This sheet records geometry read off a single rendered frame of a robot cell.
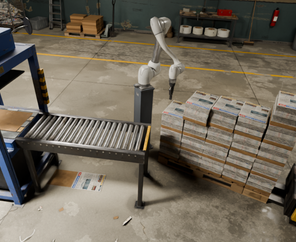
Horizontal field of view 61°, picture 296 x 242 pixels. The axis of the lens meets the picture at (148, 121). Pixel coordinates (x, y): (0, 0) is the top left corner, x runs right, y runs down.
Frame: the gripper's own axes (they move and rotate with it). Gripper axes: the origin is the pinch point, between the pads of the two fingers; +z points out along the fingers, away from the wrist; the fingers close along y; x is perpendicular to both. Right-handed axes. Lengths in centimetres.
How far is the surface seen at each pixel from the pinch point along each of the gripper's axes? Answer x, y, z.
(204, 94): -39.1, 8.6, -10.2
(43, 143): 83, -131, 17
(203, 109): -48, -22, -9
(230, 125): -79, -19, 4
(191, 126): -35.9, -18.1, 20.5
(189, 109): -31.6, -20.9, -2.4
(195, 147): -46, -18, 49
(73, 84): 261, 108, 96
